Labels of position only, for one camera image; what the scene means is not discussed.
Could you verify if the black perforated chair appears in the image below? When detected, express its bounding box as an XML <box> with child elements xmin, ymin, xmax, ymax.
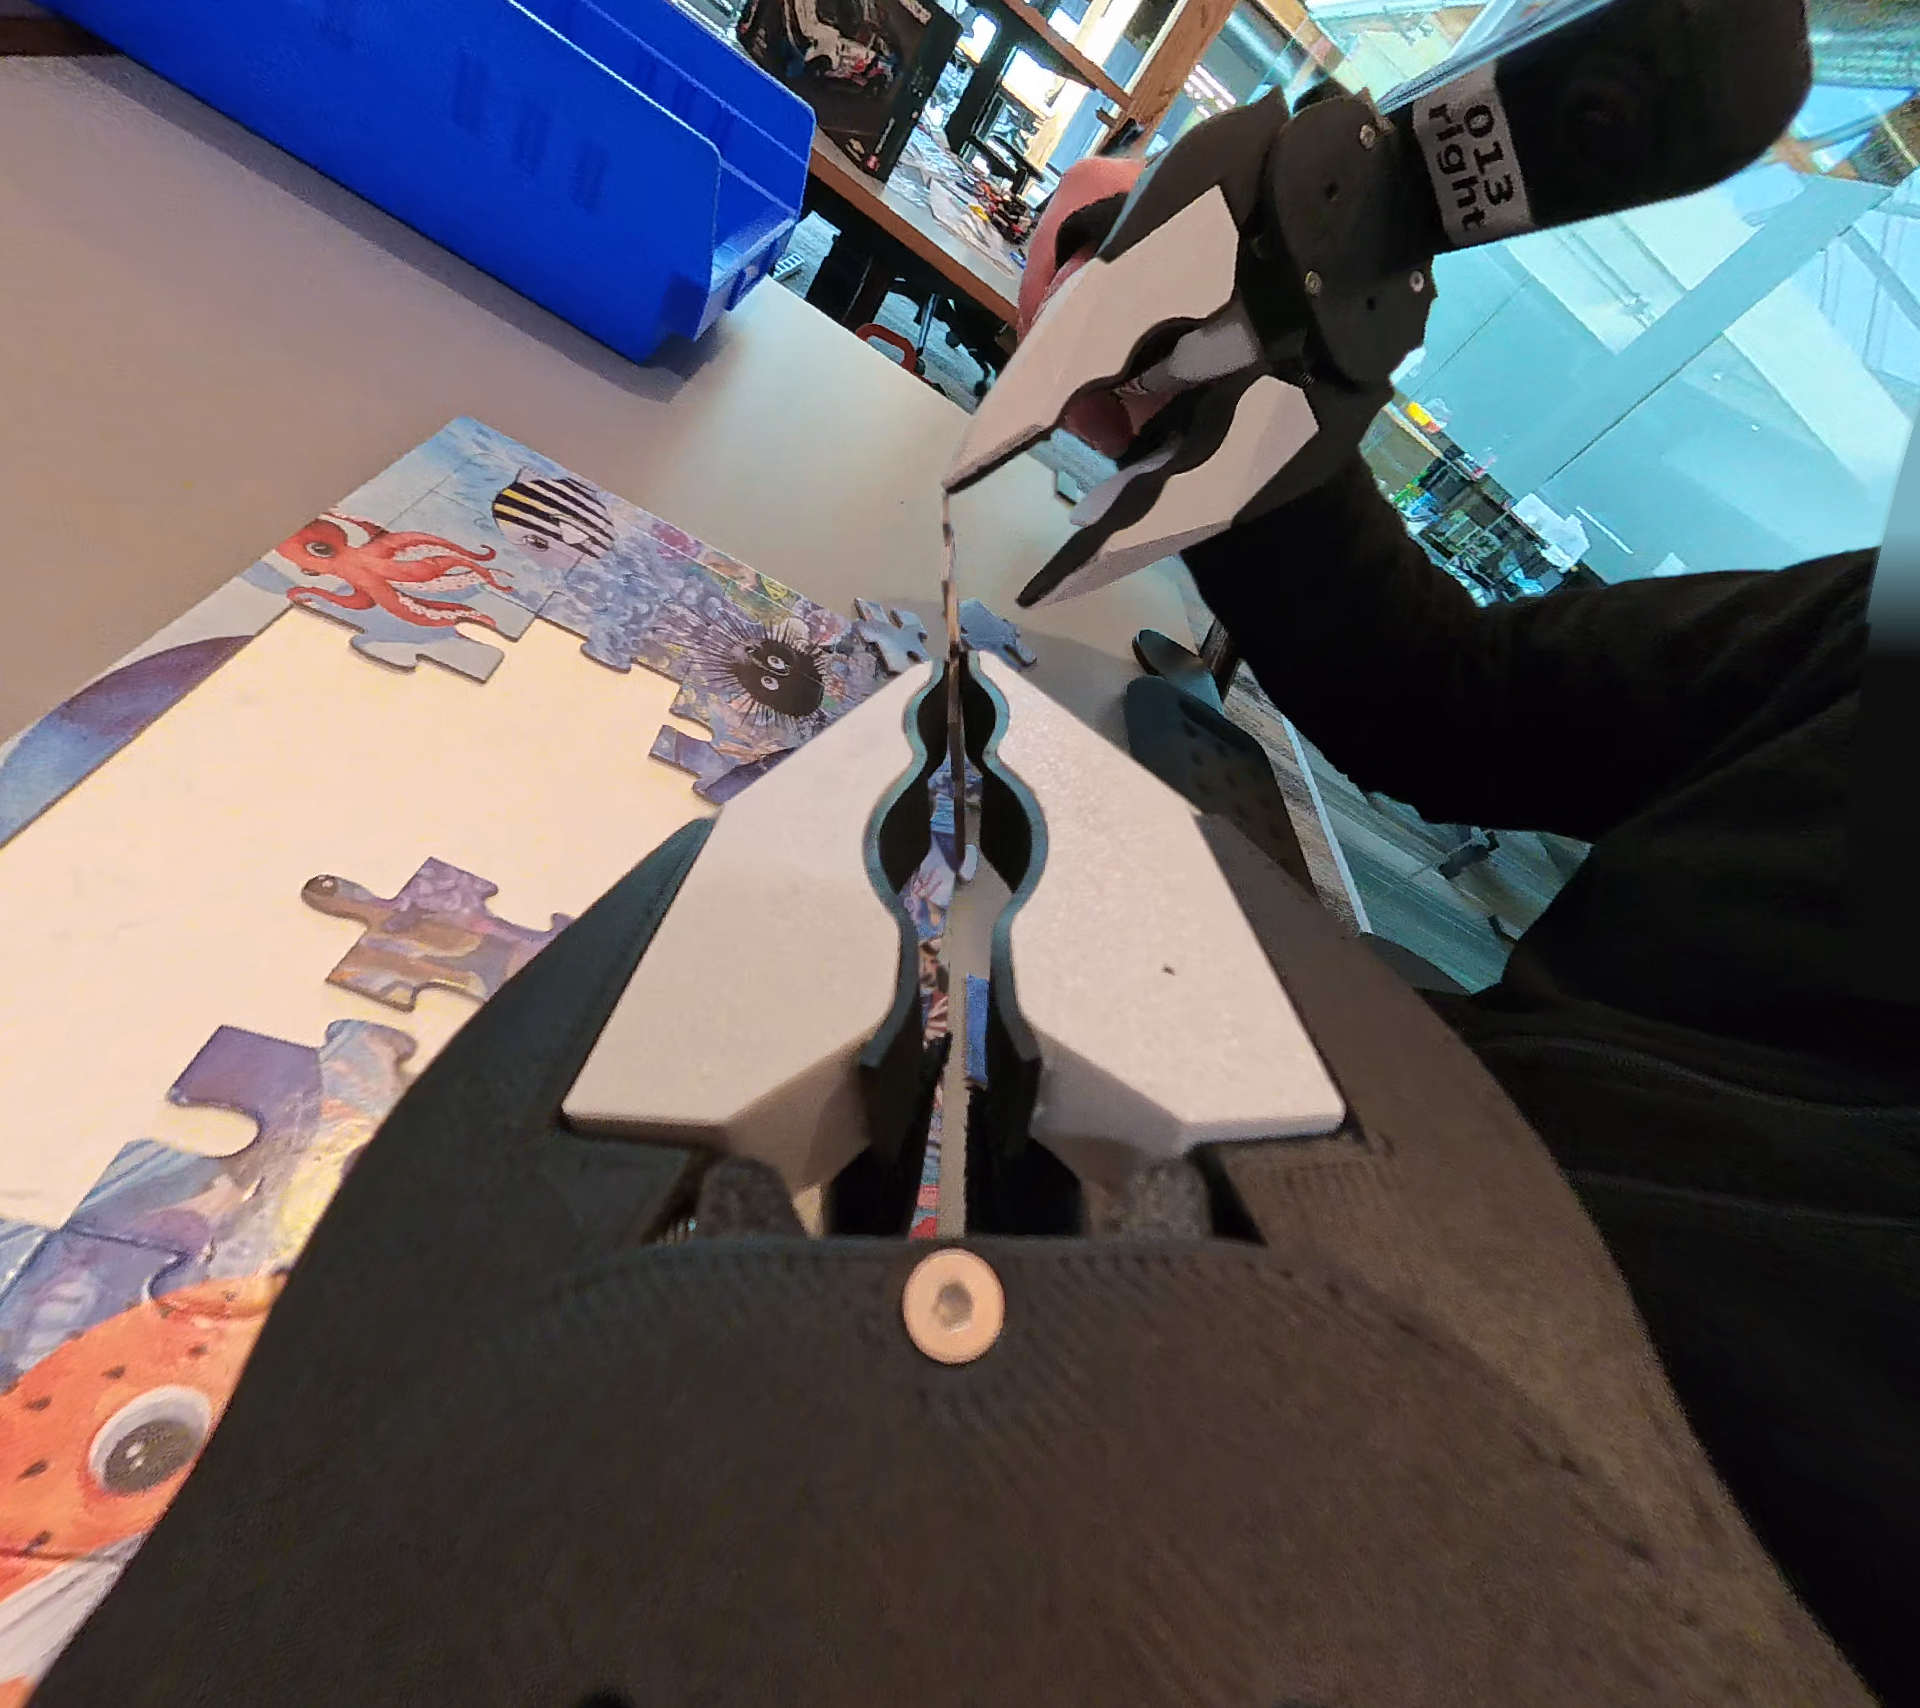
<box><xmin>1124</xmin><ymin>628</ymin><xmax>1352</xmax><ymax>930</ymax></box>

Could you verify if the black toy car box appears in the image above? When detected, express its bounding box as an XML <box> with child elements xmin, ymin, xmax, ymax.
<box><xmin>735</xmin><ymin>0</ymin><xmax>966</xmax><ymax>185</ymax></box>

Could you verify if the large blue plastic bin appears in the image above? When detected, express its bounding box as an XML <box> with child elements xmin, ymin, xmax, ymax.
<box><xmin>0</xmin><ymin>0</ymin><xmax>820</xmax><ymax>369</ymax></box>

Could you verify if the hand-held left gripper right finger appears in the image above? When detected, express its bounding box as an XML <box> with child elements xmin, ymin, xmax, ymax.
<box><xmin>966</xmin><ymin>661</ymin><xmax>1352</xmax><ymax>1200</ymax></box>

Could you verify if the blue white notched puzzle piece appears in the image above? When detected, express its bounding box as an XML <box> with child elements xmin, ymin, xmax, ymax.
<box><xmin>853</xmin><ymin>599</ymin><xmax>1040</xmax><ymax>678</ymax></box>

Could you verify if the light blue puzzle piece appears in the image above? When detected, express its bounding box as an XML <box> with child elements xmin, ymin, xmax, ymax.
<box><xmin>936</xmin><ymin>479</ymin><xmax>985</xmax><ymax>887</ymax></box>

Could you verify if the purple coral puzzle piece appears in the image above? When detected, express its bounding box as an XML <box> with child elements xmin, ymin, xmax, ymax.
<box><xmin>300</xmin><ymin>857</ymin><xmax>580</xmax><ymax>1018</ymax></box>
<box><xmin>168</xmin><ymin>1018</ymin><xmax>431</xmax><ymax>1163</ymax></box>

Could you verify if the sea animal jigsaw puzzle tray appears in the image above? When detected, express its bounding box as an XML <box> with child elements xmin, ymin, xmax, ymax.
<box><xmin>0</xmin><ymin>414</ymin><xmax>962</xmax><ymax>1666</ymax></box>

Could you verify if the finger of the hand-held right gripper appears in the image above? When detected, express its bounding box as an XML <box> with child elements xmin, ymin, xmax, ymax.
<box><xmin>1021</xmin><ymin>372</ymin><xmax>1323</xmax><ymax>609</ymax></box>
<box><xmin>944</xmin><ymin>185</ymin><xmax>1251</xmax><ymax>496</ymax></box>

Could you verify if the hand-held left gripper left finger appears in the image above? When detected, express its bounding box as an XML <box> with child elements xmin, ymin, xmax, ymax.
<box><xmin>562</xmin><ymin>661</ymin><xmax>962</xmax><ymax>1208</ymax></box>

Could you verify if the person's right hand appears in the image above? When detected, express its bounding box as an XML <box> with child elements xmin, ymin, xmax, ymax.
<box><xmin>1017</xmin><ymin>160</ymin><xmax>1155</xmax><ymax>342</ymax></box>

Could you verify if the person's right forearm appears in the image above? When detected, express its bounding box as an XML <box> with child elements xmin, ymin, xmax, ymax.
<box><xmin>1183</xmin><ymin>448</ymin><xmax>1884</xmax><ymax>849</ymax></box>

